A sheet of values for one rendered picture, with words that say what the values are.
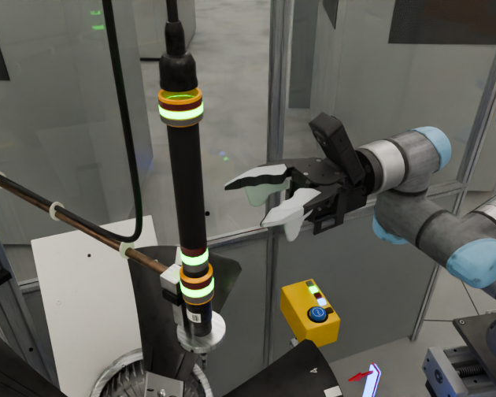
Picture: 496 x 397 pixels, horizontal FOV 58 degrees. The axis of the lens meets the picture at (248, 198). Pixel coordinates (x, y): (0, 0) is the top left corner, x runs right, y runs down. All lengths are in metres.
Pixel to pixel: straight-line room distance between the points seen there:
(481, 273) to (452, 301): 2.24
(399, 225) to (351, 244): 1.08
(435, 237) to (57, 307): 0.77
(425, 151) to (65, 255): 0.76
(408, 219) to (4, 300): 1.03
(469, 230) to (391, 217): 0.12
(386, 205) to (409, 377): 1.81
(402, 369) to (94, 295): 1.80
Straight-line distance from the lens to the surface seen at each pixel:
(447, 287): 3.01
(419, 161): 0.71
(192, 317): 0.63
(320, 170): 0.61
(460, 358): 1.35
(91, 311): 1.06
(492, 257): 0.70
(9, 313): 1.39
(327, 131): 0.57
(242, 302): 1.78
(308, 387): 0.94
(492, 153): 3.76
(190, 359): 0.82
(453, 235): 0.71
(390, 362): 2.53
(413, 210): 0.74
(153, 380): 0.89
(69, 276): 1.06
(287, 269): 1.75
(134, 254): 0.67
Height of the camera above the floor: 1.98
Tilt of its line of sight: 35 degrees down
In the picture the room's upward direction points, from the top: straight up
